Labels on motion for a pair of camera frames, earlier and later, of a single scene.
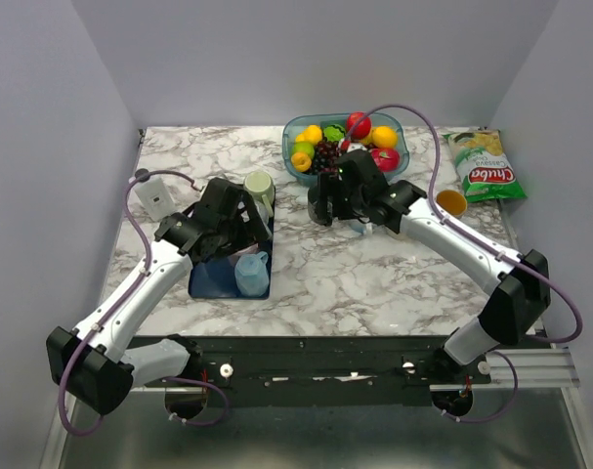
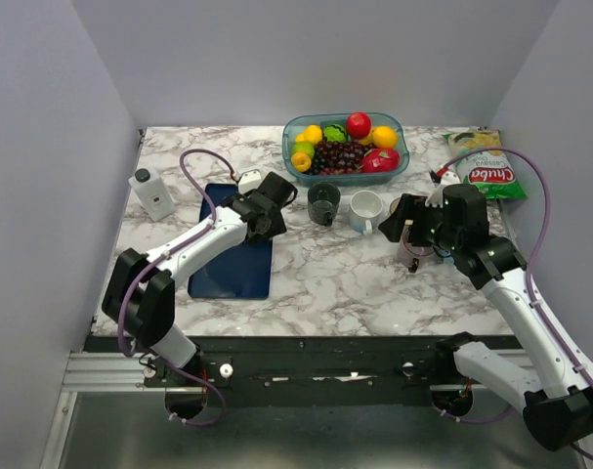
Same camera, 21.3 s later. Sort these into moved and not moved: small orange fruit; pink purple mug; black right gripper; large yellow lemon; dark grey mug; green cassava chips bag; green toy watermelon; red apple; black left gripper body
Moved: black left gripper body; black right gripper; pink purple mug
Not moved: red apple; large yellow lemon; small orange fruit; green toy watermelon; green cassava chips bag; dark grey mug
